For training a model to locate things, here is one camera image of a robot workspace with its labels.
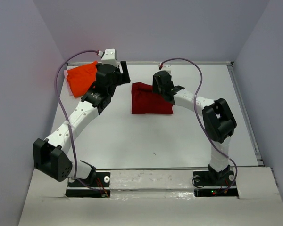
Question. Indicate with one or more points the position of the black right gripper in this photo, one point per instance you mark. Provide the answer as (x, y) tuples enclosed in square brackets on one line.
[(155, 87)]

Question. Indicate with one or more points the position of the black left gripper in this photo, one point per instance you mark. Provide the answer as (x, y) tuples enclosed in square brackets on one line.
[(124, 78)]

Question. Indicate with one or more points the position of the dark red t shirt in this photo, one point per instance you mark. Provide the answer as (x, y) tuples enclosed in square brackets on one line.
[(144, 101)]

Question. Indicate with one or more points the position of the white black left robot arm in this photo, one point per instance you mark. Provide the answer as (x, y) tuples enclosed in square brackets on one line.
[(50, 154)]

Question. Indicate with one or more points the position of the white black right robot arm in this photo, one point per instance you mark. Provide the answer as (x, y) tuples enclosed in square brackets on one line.
[(215, 119)]

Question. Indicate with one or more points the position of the orange t shirt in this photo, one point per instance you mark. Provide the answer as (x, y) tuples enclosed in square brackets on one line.
[(80, 78)]

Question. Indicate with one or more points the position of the white front panel board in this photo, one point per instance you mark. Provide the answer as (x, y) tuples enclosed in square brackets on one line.
[(156, 198)]

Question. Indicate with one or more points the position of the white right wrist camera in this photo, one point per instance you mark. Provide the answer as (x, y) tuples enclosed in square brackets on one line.
[(166, 68)]

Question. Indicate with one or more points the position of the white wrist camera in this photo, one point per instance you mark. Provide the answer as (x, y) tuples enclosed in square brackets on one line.
[(109, 56), (166, 68)]

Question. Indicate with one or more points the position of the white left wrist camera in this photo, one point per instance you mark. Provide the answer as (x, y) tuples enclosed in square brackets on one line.
[(109, 56)]

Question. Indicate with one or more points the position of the white table edge rail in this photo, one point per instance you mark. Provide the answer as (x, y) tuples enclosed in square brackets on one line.
[(176, 62)]

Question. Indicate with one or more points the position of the right side aluminium rail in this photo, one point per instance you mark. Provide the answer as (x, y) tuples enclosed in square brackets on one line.
[(245, 114)]

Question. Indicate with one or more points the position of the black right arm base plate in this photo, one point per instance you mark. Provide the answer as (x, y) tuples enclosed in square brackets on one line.
[(205, 187)]

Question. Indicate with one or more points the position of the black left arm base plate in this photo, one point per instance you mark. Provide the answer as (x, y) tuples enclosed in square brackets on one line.
[(99, 187)]

